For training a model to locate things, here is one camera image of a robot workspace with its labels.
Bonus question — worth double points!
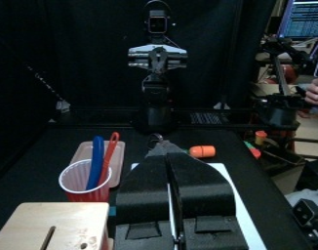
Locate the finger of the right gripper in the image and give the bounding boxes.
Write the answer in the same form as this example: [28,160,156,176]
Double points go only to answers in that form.
[148,47,159,76]
[158,47,168,76]

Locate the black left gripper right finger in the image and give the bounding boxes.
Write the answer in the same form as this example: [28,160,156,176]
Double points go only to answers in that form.
[164,140,250,250]

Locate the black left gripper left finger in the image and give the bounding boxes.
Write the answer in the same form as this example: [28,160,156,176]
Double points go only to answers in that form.
[115,140,177,250]

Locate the wooden drawer box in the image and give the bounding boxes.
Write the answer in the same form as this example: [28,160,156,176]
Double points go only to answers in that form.
[0,201,112,250]

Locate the person's hand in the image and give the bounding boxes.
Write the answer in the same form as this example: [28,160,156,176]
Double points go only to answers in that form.
[303,77,318,106]

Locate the white flat board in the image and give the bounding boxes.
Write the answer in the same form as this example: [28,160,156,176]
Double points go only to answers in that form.
[131,161,269,250]

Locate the red plastic cup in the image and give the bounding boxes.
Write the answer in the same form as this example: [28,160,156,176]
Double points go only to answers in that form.
[58,158,114,203]

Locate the white text label sticker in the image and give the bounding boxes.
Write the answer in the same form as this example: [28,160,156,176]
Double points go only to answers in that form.
[189,111,225,125]

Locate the box of toys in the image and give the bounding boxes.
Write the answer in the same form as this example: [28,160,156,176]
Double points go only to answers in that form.
[242,139,307,169]

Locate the orange toy block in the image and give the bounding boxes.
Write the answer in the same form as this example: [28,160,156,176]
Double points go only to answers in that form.
[254,130,269,146]

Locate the computer monitor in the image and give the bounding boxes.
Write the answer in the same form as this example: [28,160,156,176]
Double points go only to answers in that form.
[277,0,318,41]

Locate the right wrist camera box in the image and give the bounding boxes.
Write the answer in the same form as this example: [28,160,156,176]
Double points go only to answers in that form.
[146,9,170,34]

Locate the small black ring object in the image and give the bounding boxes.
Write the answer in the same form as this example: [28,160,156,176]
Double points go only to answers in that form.
[147,132,166,148]

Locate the metal frame corner bracket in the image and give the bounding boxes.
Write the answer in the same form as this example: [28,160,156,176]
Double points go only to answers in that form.
[213,101,233,111]
[55,99,72,114]

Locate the thin grey cord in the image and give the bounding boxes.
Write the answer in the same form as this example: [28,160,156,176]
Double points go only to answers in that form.
[0,32,67,103]

